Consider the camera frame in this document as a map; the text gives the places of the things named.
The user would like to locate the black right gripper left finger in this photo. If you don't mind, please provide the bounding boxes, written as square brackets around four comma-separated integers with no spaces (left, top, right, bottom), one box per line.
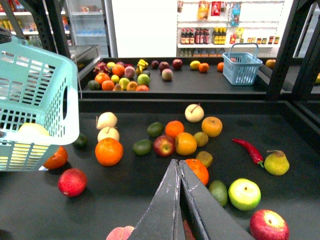
[129,159,181,240]

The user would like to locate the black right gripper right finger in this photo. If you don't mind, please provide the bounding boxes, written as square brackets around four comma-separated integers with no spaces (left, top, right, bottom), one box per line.
[179,160,253,240]

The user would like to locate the light teal shopping basket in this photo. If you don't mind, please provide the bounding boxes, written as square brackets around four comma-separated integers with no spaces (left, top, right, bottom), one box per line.
[0,35,80,172]

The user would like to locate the green avocado right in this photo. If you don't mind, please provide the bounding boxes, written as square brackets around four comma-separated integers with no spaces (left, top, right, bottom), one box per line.
[208,180,228,207]

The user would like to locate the bright green apple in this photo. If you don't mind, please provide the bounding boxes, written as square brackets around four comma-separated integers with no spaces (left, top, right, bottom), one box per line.
[228,178,261,212]

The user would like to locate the pink peach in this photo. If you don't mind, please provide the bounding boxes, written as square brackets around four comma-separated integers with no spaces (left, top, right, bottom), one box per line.
[106,225,135,240]

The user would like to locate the bumpy orange mandarin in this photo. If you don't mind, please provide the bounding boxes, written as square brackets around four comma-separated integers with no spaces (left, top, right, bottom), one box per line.
[185,158,209,186]

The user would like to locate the red apple front right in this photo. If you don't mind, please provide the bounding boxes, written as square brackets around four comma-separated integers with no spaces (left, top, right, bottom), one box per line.
[249,209,290,240]

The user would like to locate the brown kiwi lower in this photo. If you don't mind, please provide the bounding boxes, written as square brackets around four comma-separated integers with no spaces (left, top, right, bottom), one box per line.
[195,151,214,168]

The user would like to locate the brown kiwi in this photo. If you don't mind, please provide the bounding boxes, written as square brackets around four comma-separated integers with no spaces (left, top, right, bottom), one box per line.
[193,131,209,148]
[195,151,214,168]

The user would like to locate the red yellow apple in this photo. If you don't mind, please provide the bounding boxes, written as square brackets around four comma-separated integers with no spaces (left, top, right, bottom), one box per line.
[153,135,176,158]

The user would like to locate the red chili pepper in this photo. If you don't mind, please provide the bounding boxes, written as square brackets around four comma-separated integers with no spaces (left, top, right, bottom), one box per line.
[232,138,264,168]

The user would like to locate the green lime lower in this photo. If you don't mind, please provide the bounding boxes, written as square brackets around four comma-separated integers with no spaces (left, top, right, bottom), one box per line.
[132,139,153,156]

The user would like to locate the green lime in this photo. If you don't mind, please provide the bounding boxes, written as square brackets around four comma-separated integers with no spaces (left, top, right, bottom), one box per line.
[132,139,153,156]
[147,122,164,138]

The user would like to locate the yellow orange persimmon fruit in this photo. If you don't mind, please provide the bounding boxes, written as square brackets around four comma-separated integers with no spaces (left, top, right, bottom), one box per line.
[175,132,197,156]

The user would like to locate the brown kiwi upper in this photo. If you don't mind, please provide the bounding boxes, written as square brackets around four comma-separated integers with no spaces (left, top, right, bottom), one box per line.
[193,131,209,148]

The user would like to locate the yellow green pear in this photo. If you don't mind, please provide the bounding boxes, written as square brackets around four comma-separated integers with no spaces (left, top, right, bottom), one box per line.
[263,150,290,176]

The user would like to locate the large orange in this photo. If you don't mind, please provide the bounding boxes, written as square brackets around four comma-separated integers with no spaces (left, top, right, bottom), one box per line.
[95,137,124,167]

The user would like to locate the green lime upper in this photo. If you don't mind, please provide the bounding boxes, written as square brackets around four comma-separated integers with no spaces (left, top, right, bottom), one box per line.
[147,122,164,138]

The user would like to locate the small orange tangerine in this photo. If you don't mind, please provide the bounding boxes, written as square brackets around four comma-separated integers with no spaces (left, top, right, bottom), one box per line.
[165,120,185,139]

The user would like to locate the yellow orange round pear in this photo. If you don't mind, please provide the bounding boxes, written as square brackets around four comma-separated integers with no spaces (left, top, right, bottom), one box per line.
[201,116,223,138]

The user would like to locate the red pomegranate fruit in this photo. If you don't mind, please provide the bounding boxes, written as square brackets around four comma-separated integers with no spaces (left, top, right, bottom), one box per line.
[57,168,88,198]

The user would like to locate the white round pear middle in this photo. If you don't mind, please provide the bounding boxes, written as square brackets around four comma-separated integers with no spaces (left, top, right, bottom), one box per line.
[97,127,120,142]

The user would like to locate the white round pear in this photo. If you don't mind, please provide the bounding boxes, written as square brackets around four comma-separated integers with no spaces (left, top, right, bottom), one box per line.
[97,127,120,142]
[184,103,205,123]

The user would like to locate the white round pear far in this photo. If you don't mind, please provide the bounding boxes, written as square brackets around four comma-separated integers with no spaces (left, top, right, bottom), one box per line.
[184,103,205,123]

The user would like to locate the dark green avocado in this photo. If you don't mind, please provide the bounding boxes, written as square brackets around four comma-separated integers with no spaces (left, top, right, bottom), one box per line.
[72,132,88,150]

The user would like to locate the white pear lying sideways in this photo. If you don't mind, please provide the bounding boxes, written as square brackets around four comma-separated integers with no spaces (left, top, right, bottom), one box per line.
[96,112,118,130]

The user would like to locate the orange persimmon with green calyx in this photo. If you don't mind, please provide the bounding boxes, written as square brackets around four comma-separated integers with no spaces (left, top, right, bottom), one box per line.
[43,146,68,170]

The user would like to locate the small white blue label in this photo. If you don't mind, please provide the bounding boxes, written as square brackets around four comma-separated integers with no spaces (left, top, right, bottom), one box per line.
[38,166,49,171]

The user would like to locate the small blue basket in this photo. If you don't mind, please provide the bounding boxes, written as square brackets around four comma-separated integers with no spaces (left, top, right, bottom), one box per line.
[222,43,263,86]

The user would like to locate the black shelf post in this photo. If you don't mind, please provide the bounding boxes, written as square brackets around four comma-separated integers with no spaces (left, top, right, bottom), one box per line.
[265,0,314,101]

